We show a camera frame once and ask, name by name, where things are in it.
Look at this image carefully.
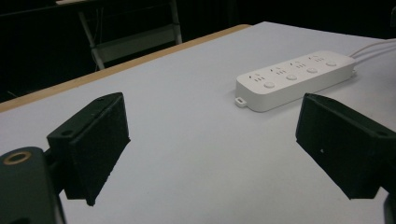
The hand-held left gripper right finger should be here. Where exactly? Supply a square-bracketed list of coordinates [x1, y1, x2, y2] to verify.
[295, 92, 396, 200]

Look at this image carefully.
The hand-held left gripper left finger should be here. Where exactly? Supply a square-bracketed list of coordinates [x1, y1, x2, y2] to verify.
[46, 91, 132, 207]

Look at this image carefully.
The white power strip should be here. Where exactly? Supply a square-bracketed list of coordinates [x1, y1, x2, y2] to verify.
[233, 49, 358, 113]

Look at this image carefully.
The white metal stand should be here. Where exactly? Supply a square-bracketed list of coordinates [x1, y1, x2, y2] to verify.
[78, 0, 184, 71]

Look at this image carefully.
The white power cable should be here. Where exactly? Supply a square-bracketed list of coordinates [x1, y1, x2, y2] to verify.
[348, 38, 396, 64]

